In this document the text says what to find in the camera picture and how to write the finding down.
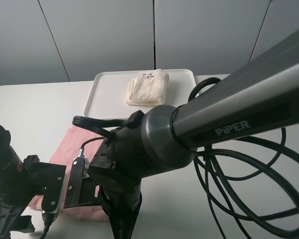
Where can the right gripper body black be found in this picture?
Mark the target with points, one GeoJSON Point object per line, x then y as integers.
{"type": "Point", "coordinates": [122, 204]}

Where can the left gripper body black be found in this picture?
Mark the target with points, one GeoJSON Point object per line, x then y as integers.
{"type": "Point", "coordinates": [15, 195]}

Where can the pink terry towel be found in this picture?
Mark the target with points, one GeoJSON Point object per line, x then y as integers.
{"type": "Point", "coordinates": [64, 155]}

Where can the cream white terry towel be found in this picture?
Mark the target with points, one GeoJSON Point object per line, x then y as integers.
{"type": "Point", "coordinates": [148, 88]}

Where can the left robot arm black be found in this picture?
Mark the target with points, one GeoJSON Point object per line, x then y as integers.
{"type": "Point", "coordinates": [6, 150]}

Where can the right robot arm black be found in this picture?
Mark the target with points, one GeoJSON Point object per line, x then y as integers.
{"type": "Point", "coordinates": [261, 96]}

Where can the white rectangular plastic tray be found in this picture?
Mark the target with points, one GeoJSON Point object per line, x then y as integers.
{"type": "Point", "coordinates": [107, 99]}

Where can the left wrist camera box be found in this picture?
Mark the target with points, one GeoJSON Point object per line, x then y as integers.
{"type": "Point", "coordinates": [50, 177]}

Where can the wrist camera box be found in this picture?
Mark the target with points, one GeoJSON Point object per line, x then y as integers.
{"type": "Point", "coordinates": [50, 177]}
{"type": "Point", "coordinates": [81, 189]}

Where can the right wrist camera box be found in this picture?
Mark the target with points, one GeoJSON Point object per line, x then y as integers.
{"type": "Point", "coordinates": [81, 189]}

